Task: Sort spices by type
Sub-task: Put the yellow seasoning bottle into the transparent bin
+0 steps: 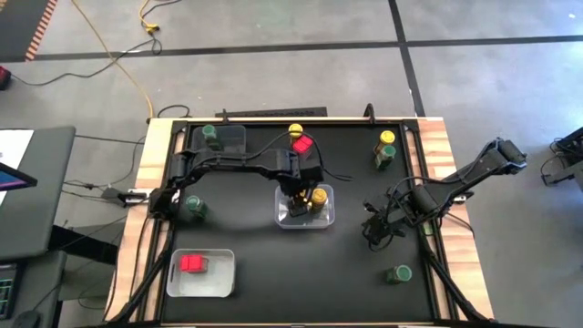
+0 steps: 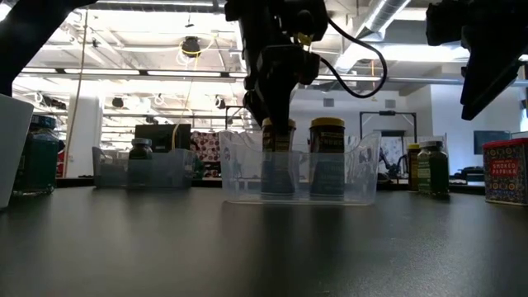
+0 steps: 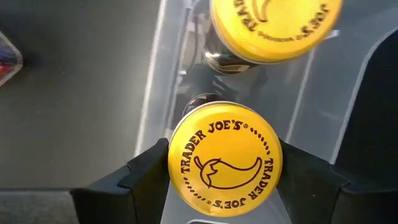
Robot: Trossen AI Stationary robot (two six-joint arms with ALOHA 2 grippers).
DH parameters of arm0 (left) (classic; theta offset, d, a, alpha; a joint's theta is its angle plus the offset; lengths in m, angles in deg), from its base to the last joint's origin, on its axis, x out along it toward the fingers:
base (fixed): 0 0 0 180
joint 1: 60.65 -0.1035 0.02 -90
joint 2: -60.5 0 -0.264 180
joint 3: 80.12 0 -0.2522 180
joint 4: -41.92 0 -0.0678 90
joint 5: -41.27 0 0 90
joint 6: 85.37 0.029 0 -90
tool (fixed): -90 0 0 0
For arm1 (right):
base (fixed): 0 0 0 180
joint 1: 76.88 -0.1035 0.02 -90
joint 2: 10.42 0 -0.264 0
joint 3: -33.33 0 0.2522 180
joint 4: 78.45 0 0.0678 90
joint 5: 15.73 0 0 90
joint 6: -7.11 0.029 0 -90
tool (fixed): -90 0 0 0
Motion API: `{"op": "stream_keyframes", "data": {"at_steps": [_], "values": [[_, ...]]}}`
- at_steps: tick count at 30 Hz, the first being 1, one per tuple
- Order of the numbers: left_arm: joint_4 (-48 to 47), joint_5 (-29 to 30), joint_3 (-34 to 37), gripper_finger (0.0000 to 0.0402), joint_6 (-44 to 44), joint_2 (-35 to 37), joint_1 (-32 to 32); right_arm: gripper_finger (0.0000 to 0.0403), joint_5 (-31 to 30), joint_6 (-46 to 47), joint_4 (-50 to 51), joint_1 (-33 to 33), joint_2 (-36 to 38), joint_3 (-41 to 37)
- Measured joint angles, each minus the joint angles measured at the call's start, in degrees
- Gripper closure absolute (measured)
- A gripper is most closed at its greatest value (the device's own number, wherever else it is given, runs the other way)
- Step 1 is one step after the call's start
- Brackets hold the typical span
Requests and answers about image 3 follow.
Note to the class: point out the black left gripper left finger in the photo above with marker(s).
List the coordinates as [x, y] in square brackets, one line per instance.
[136, 193]

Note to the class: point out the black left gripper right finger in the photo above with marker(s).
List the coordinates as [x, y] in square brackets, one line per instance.
[323, 199]

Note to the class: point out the yellow-lidded dark spice jar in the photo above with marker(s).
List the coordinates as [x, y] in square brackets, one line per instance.
[224, 155]
[273, 28]

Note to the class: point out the red-lidded smoked paprika tin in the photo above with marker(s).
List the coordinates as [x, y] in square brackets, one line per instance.
[9, 62]

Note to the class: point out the clear plastic bin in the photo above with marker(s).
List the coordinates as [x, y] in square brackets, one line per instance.
[317, 93]

